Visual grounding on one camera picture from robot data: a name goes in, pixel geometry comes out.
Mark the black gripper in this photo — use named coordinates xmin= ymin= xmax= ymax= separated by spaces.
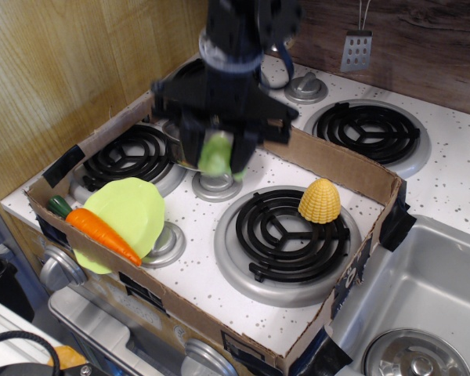
xmin=151 ymin=78 xmax=298 ymax=173

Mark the green toy broccoli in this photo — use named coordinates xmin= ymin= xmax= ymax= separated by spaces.
xmin=197 ymin=132 xmax=246 ymax=182

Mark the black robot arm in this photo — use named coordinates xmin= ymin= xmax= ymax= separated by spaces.
xmin=151 ymin=1 xmax=303 ymax=174

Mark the middle silver stove knob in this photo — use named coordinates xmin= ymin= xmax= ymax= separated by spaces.
xmin=192 ymin=172 xmax=242 ymax=203

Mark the silver stove knob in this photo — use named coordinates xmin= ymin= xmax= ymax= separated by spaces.
xmin=143 ymin=222 xmax=186 ymax=269
xmin=284 ymin=72 xmax=328 ymax=104
xmin=192 ymin=172 xmax=242 ymax=203

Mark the front left black burner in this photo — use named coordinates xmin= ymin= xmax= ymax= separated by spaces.
xmin=70 ymin=123 xmax=186 ymax=204

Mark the back silver stove knob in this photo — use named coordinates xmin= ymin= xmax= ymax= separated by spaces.
xmin=284 ymin=72 xmax=328 ymax=104

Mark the light green plastic plate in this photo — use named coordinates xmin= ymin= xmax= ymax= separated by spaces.
xmin=81 ymin=178 xmax=165 ymax=264

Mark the front silver stove knob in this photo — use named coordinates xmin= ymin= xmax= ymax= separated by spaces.
xmin=143 ymin=222 xmax=186 ymax=269

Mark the front right black burner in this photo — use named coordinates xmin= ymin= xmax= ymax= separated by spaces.
xmin=214 ymin=186 xmax=362 ymax=308

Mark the yellow toy corn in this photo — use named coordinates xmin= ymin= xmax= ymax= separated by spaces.
xmin=298 ymin=178 xmax=342 ymax=224

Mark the orange toy carrot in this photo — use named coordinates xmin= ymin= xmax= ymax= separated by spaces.
xmin=47 ymin=195 xmax=142 ymax=266

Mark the hanging silver spatula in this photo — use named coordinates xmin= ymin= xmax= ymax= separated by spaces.
xmin=340 ymin=1 xmax=373 ymax=73

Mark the back right black burner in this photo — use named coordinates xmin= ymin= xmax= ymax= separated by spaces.
xmin=304 ymin=99 xmax=431 ymax=179

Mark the brown cardboard fence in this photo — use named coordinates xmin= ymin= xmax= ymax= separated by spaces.
xmin=26 ymin=92 xmax=407 ymax=375

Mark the left oven front knob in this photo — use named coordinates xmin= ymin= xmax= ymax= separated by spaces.
xmin=39 ymin=245 xmax=88 ymax=291

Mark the oven knob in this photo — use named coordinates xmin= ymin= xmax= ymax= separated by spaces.
xmin=39 ymin=245 xmax=88 ymax=291
xmin=180 ymin=338 xmax=238 ymax=376

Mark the right oven front knob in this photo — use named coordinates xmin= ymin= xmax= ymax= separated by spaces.
xmin=180 ymin=338 xmax=238 ymax=376

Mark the silver sink basin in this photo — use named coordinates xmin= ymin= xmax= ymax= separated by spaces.
xmin=332 ymin=216 xmax=470 ymax=375

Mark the orange object at bottom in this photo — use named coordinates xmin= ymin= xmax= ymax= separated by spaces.
xmin=54 ymin=345 xmax=87 ymax=370

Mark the black braided cable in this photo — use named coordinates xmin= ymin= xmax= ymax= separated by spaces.
xmin=0 ymin=331 xmax=61 ymax=376

